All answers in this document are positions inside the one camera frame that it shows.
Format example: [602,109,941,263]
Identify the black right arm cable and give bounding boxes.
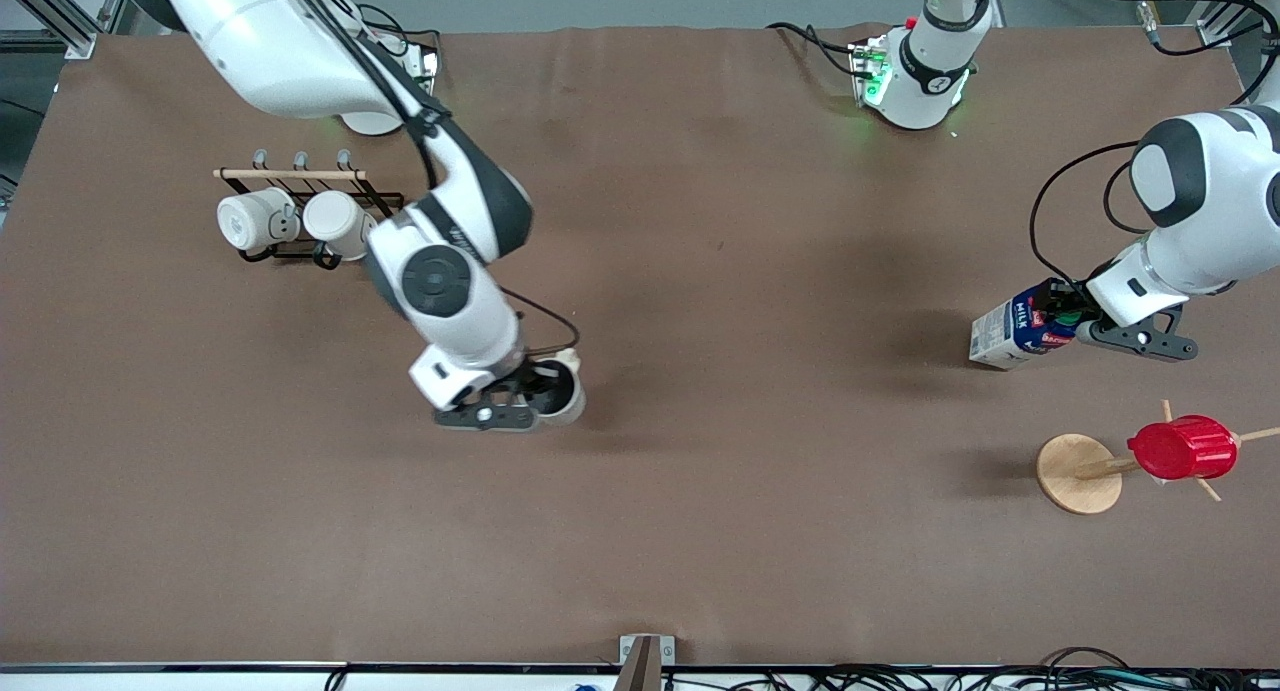
[285,0,582,358]

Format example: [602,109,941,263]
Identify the metal connector box green light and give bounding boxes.
[400,39,442,97]
[848,37,893,108]

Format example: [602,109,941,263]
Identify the brown table cover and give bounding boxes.
[0,24,1280,668]

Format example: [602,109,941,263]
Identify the black cable bundle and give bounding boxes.
[660,647,1280,691]

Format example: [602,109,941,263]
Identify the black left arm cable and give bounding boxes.
[1029,0,1280,294]

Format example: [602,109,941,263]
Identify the blue white milk carton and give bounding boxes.
[968,283,1083,372]

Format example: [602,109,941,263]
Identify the white mug lying sideways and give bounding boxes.
[217,188,301,254]
[302,190,379,264]

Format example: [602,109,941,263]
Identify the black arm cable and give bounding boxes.
[1029,0,1280,294]
[285,0,582,358]

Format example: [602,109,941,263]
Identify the red plastic cup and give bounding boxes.
[1127,415,1239,481]

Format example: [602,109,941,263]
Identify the white mug grey inside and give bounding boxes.
[520,349,587,428]

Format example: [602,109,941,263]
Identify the black wire mug rack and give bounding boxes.
[213,149,406,270]

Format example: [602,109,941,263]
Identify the black base cable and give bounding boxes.
[766,21,863,78]

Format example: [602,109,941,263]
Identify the metal table bracket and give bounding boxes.
[612,634,675,691]

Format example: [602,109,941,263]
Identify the wooden mug tree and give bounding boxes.
[1036,399,1280,516]

